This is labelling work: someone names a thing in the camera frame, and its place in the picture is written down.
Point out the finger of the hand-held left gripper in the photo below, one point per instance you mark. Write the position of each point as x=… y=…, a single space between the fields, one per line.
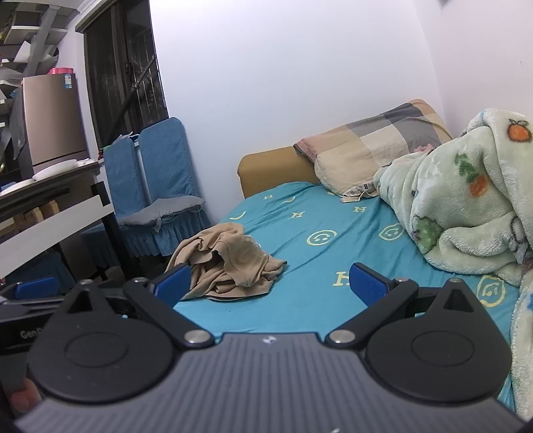
x=36 y=288

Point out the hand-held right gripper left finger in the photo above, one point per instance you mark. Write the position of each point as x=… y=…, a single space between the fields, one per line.
x=173 y=284

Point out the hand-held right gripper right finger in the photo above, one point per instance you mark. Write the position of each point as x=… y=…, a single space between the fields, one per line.
x=368 y=284

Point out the beige shirt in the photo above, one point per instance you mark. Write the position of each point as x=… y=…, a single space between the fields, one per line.
x=233 y=258

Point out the person's left hand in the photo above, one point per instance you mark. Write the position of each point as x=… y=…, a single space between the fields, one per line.
x=24 y=395

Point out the bed with turquoise sheet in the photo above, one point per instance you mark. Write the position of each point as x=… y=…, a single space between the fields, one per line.
x=333 y=233

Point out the grey seat cushion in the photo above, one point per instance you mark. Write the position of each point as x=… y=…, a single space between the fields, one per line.
x=162 y=210

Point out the wooden desk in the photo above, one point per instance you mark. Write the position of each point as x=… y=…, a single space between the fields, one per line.
x=54 y=208

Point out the white plate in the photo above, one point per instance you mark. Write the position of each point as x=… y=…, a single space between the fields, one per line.
x=16 y=187
x=56 y=168

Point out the blue covered chair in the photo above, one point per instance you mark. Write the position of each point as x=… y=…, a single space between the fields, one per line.
x=120 y=179
x=166 y=162

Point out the green printed fleece blanket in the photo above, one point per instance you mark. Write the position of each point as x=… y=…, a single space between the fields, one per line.
x=470 y=200

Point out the plaid pillow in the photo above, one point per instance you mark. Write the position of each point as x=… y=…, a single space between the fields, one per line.
x=374 y=141

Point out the small pink cloth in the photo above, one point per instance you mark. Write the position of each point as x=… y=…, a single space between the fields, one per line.
x=425 y=148

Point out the mustard yellow pillow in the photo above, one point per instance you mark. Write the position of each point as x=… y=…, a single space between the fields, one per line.
x=270 y=168

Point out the bronze refrigerator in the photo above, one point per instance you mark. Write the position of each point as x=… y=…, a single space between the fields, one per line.
x=52 y=120

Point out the pink lidded container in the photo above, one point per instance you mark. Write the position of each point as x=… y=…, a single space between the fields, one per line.
x=61 y=70

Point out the dark window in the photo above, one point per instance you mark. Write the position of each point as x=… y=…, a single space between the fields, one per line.
x=120 y=70

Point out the cluttered shelf unit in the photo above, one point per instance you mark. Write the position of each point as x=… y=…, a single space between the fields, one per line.
x=29 y=37

